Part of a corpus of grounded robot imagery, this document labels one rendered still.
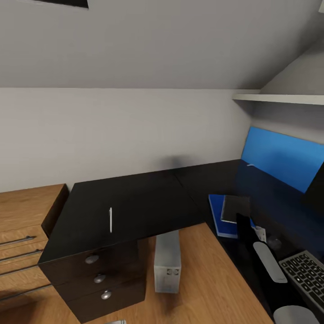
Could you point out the desktop computer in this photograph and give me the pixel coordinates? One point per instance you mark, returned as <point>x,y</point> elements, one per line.
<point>167,263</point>

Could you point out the keyboard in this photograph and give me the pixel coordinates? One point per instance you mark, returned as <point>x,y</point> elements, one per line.
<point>308,273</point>

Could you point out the notebook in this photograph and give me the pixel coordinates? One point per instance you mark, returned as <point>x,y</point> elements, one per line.
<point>233,205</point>

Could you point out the folder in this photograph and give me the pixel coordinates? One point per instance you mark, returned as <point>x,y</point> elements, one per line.
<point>223,229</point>

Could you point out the mouse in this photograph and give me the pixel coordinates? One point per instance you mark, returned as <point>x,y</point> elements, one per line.
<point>273,242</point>

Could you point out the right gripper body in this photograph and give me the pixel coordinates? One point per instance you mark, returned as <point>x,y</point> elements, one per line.
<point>243,227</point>

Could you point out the monitor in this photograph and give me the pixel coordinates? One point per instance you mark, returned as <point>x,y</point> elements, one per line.
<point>313,199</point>

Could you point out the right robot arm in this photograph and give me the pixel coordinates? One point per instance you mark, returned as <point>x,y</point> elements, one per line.
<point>284,301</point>

